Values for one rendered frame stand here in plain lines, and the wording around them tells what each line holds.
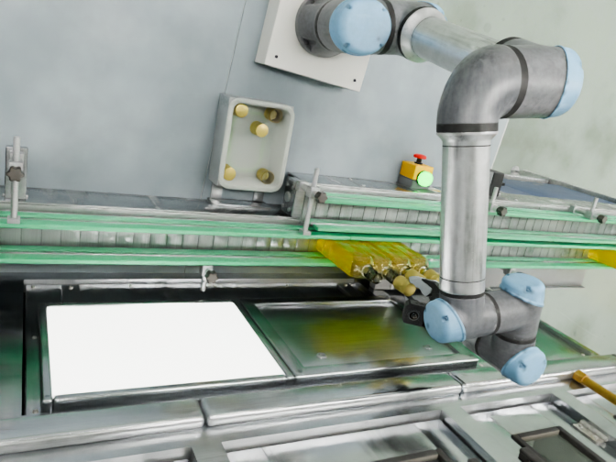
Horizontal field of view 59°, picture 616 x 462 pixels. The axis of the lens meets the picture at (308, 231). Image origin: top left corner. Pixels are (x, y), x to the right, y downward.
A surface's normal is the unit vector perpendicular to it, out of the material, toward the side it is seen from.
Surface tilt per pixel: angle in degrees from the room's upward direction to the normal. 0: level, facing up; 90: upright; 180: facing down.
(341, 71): 4
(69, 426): 90
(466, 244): 38
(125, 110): 0
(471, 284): 21
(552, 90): 10
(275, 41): 4
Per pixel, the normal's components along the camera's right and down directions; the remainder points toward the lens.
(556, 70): 0.35, -0.04
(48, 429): 0.18, -0.94
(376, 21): 0.24, 0.36
